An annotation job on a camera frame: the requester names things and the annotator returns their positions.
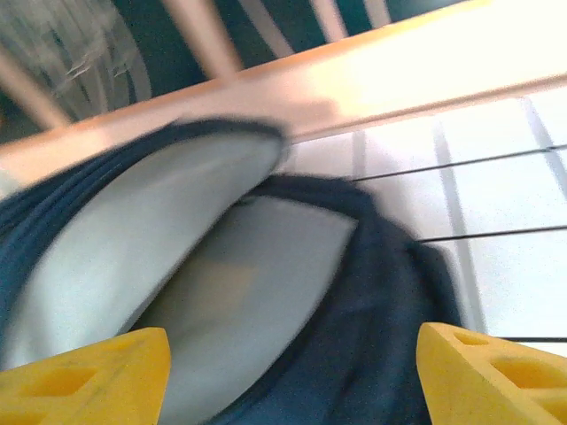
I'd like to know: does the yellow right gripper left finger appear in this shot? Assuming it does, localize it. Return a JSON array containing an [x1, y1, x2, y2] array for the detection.
[[0, 326, 172, 425]]

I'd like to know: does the navy blue backpack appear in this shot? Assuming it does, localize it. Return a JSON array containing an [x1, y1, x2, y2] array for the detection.
[[0, 115, 470, 425]]

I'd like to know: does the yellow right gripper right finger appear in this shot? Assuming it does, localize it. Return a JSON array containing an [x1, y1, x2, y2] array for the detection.
[[416, 321, 567, 425]]

